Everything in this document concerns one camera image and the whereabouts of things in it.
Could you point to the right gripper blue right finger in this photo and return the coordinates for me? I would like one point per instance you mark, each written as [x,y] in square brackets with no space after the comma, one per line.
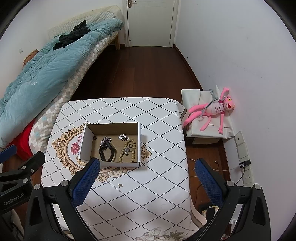
[210,181]

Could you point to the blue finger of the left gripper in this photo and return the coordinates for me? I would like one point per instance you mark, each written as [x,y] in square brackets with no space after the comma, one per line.
[32,164]
[7,153]

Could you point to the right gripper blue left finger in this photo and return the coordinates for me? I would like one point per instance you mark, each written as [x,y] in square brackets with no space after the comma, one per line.
[83,180]

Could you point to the red sheet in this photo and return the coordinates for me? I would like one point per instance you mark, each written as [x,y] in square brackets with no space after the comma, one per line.
[22,142]

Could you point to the checkered mattress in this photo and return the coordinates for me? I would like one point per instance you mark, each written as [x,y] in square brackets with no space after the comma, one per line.
[44,122]

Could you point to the black charger plug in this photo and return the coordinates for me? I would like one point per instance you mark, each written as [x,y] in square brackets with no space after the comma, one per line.
[244,164]

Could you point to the white cardboard box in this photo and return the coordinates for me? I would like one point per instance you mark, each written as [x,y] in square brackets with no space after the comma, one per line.
[106,141]

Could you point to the silver charm in box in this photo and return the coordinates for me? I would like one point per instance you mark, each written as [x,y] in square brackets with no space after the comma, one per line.
[126,150]

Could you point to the teal quilt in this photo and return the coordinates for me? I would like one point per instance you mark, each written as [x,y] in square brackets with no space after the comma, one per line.
[42,78]

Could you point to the pink panther plush toy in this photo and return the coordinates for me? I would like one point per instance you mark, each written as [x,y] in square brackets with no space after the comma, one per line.
[217,106]

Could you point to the white folded cloth stack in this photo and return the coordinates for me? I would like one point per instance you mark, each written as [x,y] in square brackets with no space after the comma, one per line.
[191,97]

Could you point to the brown pillow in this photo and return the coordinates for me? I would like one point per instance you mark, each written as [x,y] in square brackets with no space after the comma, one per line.
[30,57]

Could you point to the black clothing on bed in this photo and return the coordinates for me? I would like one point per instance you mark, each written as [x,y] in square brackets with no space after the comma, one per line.
[79,31]

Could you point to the white door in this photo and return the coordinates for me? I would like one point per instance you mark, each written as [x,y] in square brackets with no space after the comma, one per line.
[150,23]

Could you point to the wall socket panel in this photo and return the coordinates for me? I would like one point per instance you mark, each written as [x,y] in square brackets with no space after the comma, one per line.
[241,146]

